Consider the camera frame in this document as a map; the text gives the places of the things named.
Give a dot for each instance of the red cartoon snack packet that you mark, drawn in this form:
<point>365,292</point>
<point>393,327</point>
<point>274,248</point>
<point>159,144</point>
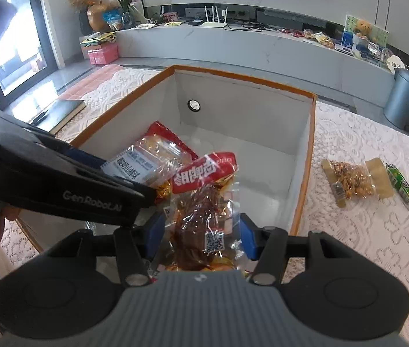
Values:
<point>170,135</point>

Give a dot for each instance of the pile of snack packets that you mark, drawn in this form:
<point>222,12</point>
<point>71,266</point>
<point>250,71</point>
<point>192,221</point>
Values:
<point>320,39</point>

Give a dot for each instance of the brown teddy bear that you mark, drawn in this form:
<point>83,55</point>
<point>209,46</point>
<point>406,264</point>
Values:
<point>362,30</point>

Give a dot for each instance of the black notebook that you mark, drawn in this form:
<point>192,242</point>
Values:
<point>60,114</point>

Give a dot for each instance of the glass sliding door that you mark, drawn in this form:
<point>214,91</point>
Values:
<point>20,36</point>

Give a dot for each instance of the blue gift box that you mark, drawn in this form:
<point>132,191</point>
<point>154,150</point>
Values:
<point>354,45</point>

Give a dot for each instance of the orange vase with dried grass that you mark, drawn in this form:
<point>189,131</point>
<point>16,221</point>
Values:
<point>97,18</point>

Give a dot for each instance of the white router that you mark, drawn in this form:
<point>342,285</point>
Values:
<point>214,23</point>

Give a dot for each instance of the green plant in glass vase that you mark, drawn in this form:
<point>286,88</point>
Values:
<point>126,3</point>

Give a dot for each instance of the clear nut snack packet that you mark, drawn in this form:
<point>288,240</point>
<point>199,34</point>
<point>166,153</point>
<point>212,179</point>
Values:
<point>352,180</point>

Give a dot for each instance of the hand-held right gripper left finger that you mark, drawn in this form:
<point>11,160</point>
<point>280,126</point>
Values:
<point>155,235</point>

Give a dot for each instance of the green roll snack packet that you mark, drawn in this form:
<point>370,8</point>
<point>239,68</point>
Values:
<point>401,184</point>

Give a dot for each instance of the white round plate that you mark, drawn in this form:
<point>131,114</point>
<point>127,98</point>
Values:
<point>396,63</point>

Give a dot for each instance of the pink gift box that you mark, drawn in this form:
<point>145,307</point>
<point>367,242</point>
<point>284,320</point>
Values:
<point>103,54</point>

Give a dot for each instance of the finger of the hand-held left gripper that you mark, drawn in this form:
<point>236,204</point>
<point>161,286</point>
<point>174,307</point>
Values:
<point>85,157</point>
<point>81,195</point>

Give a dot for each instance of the gold foil snack packet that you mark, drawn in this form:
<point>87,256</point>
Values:
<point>162,193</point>

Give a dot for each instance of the white TV cabinet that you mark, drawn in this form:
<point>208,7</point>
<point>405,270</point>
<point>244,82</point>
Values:
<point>244,47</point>

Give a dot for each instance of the grey trash bin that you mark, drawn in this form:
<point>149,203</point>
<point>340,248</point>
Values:
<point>403,97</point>

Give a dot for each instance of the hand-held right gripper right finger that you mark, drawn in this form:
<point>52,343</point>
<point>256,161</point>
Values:
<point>246,236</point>

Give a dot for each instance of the red label meat snack packet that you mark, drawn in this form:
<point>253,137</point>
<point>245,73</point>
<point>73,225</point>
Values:
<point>204,202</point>

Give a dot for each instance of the orange storage box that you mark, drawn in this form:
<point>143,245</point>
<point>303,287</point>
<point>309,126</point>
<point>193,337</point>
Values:
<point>247,115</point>

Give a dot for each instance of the grey lace cloth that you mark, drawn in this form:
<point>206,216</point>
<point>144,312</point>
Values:
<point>298,16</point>

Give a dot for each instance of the clear bread snack packet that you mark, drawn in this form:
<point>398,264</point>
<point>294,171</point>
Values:
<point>143,162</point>

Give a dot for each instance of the white lace tablecloth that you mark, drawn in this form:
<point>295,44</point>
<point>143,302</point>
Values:
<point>352,242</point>

